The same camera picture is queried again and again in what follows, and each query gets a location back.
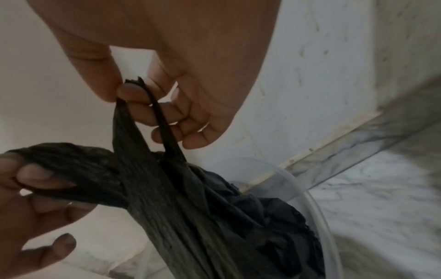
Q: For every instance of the person's left hand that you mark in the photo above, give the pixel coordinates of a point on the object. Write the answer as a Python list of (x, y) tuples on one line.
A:
[(24, 218)]

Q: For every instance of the black plastic bag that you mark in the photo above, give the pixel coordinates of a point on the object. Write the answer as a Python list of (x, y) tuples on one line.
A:
[(172, 204)]

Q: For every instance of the person's right hand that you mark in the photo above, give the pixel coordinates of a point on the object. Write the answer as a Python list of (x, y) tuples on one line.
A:
[(193, 54)]

